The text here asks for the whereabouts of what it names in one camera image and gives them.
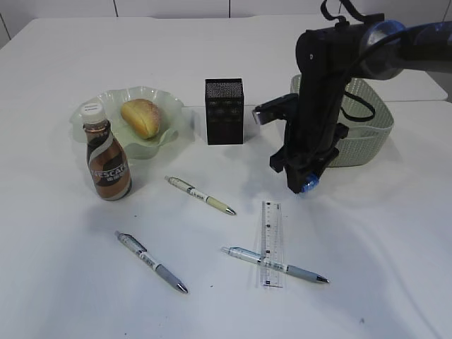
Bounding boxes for green wavy glass plate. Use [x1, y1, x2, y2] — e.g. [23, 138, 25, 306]
[87, 86, 185, 159]

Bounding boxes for Nescafe coffee bottle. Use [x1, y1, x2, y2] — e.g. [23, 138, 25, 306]
[81, 102, 132, 201]

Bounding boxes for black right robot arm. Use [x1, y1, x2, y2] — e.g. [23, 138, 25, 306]
[265, 20, 451, 194]

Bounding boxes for blue pencil sharpener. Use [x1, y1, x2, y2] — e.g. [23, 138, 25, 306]
[301, 173, 319, 193]

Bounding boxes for clear plastic ruler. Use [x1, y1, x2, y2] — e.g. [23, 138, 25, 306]
[260, 201, 283, 288]

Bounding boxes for green woven plastic basket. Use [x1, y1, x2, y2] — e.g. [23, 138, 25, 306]
[290, 73, 395, 167]

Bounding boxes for white grey pen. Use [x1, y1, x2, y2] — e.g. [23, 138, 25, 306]
[115, 231, 189, 294]

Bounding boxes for cream white pen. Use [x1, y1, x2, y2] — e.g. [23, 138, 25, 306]
[165, 176, 236, 215]

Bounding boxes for black mesh pen holder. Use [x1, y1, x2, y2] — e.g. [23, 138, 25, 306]
[205, 78, 244, 145]

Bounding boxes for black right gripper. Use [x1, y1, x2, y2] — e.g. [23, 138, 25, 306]
[269, 121, 349, 194]

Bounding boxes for bread roll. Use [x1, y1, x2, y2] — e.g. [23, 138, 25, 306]
[121, 99, 161, 139]

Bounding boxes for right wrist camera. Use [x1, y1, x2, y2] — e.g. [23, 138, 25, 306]
[252, 93, 299, 125]

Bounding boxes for light blue grey pen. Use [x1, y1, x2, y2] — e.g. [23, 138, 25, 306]
[221, 246, 330, 284]

